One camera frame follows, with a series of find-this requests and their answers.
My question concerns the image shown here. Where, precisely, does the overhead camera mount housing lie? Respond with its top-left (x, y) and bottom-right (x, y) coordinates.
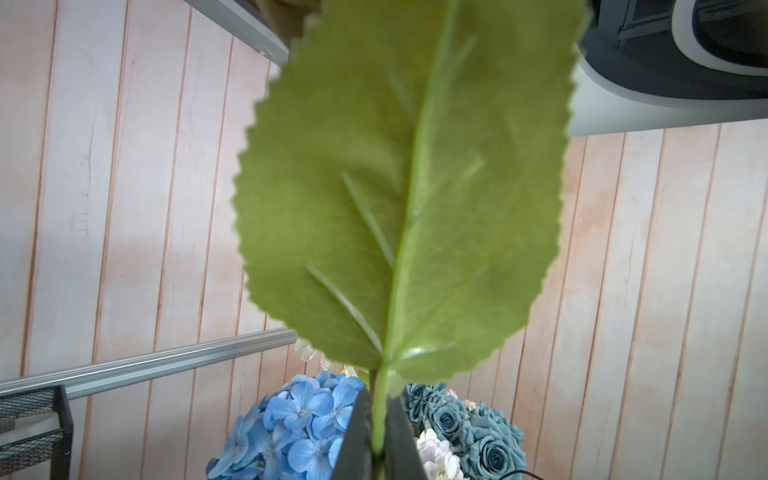
top-left (567, 0), bottom-right (767, 137)

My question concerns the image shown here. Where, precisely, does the white small-flower green bunch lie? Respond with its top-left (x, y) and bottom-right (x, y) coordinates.
top-left (415, 428), bottom-right (469, 480)

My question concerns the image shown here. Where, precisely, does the blue hydrangea flower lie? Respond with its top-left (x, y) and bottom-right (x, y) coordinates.
top-left (206, 371), bottom-right (364, 480)

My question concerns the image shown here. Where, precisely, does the orange gerbera flower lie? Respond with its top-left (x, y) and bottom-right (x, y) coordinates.
top-left (233, 1), bottom-right (588, 452)

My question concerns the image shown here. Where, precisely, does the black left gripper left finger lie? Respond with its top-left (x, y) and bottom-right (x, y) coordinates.
top-left (331, 389), bottom-right (372, 480)

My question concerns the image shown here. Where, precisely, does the aluminium wall frame rail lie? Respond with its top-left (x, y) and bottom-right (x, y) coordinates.
top-left (1, 1), bottom-right (297, 400)

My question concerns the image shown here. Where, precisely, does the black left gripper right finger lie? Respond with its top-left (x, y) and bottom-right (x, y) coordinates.
top-left (384, 398), bottom-right (427, 480)

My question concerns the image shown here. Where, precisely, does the light blue rose bunch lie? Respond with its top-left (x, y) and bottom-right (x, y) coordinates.
top-left (401, 383), bottom-right (527, 479)

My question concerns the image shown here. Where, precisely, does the black mesh wall basket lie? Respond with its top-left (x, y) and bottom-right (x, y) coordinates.
top-left (1, 380), bottom-right (74, 479)

